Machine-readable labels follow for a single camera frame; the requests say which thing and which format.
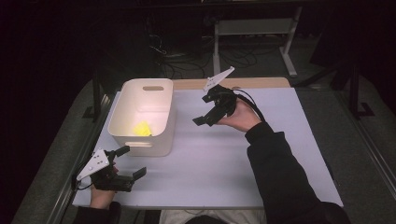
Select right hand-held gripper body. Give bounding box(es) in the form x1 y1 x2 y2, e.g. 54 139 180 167
202 65 239 118

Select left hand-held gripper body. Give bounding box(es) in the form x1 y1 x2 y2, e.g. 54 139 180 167
77 148 135 193

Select yellow shuttlecock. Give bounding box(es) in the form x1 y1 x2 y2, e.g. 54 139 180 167
133 120 153 137

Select white plastic storage bin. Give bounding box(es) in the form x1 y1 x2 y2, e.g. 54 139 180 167
107 77 176 158

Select person's left hand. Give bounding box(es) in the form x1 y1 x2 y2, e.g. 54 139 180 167
90 185 116 210

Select person's right hand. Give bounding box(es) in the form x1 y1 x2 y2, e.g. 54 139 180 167
217 100 262 133

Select white table cover sheet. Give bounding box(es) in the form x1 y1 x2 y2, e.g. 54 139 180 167
72 87 344 210

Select person's light trousers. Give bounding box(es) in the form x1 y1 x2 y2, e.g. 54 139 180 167
159 208 269 224

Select black metal stand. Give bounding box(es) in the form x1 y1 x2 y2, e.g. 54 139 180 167
82 69 113 122
295 60 376 119

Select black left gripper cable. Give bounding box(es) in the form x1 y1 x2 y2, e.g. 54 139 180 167
71 174 94 191

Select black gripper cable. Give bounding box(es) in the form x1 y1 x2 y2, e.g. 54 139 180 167
232 88 266 123
71 174 94 191

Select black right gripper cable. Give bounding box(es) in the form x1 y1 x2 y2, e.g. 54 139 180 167
232 88 266 123

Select metal frame rail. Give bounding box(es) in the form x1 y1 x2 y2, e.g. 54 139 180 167
334 90 396 194
46 92 118 224

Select black floor cables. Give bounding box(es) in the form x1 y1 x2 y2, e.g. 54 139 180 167
148 34 269 78

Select white metal desk frame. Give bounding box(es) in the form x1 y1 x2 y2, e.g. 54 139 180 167
212 7 304 78

